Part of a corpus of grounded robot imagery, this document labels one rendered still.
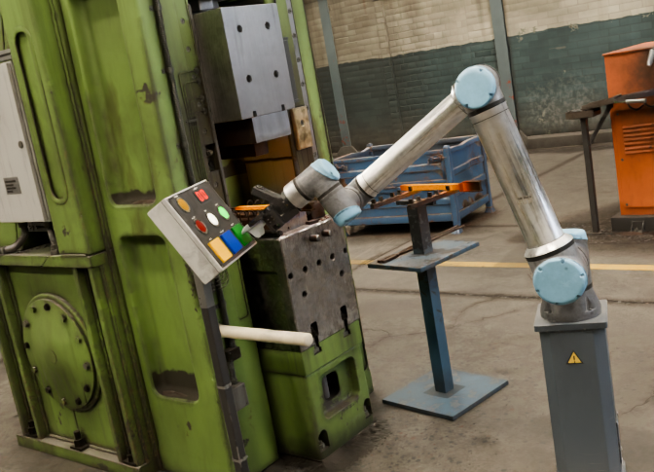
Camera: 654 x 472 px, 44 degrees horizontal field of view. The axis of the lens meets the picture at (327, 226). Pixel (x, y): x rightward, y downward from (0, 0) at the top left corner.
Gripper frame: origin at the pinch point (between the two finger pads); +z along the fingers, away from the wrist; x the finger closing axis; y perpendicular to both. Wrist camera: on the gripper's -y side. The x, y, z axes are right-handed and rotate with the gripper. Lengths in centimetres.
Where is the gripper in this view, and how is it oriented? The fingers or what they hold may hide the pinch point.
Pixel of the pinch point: (243, 229)
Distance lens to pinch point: 272.3
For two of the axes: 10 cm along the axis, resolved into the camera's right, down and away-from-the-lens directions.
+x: 2.3, -2.3, 9.5
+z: -7.4, 5.9, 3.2
